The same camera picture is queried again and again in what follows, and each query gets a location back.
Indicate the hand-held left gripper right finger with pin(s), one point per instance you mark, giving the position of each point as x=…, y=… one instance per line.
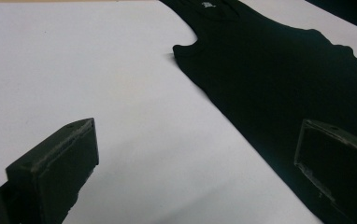
x=341, y=168

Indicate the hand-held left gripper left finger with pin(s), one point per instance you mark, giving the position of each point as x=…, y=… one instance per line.
x=58, y=161

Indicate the black tank top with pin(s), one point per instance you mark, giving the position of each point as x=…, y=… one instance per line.
x=276, y=77

